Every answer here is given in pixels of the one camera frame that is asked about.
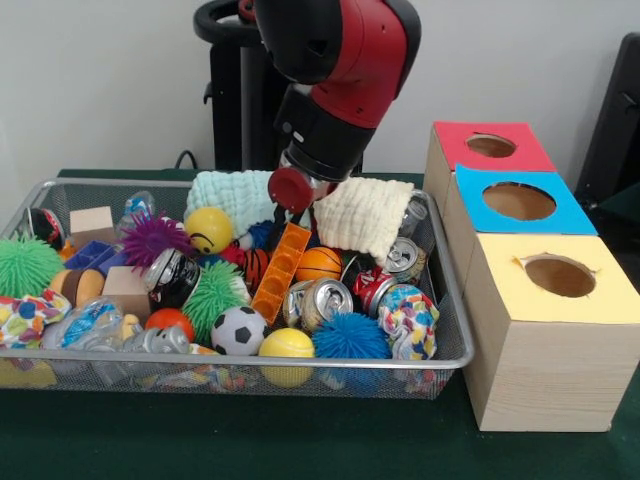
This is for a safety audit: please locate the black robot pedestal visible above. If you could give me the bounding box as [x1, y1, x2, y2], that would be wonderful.
[193, 0, 366, 173]

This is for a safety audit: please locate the clear mesh bin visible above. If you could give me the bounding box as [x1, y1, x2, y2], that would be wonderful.
[0, 178, 475, 401]

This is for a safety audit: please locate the small green spiky ball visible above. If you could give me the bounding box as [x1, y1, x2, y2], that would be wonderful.
[180, 262, 251, 346]

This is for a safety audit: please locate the small soccer ball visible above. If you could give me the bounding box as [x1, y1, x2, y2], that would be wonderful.
[210, 305, 268, 357]

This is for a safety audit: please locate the green spiky rubber ball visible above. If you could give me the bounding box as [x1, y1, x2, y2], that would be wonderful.
[0, 235, 63, 298]

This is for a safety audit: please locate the blue spiky rubber ball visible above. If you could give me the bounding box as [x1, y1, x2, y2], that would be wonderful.
[312, 312, 391, 361]

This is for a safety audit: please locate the cream yellow waffle cloth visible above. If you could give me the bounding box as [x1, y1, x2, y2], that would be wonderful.
[313, 178, 415, 263]

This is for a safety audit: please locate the purple spiky monster toy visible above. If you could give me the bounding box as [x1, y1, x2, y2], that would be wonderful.
[120, 212, 196, 269]

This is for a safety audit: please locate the wooden box with three holes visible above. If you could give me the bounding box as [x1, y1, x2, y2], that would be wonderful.
[423, 121, 640, 433]

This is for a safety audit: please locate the orange plastic toy block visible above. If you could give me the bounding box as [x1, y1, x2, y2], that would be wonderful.
[250, 222, 313, 326]

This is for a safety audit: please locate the mint green waffle cloth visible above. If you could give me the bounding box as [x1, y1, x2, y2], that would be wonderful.
[186, 170, 279, 238]

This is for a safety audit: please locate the red crushed soda can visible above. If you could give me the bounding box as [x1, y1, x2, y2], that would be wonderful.
[143, 248, 201, 309]

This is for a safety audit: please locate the colourful rope knot toy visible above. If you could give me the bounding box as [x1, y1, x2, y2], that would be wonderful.
[378, 285, 439, 361]

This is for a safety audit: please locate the black chair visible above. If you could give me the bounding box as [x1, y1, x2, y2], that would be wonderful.
[575, 33, 640, 261]

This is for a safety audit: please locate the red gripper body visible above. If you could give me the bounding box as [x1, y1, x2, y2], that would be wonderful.
[267, 165, 319, 214]

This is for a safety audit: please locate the yellow smiley ball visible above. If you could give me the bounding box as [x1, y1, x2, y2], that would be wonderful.
[184, 207, 235, 255]

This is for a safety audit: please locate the dark green tablecloth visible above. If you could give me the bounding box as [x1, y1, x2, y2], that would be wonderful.
[0, 168, 640, 480]

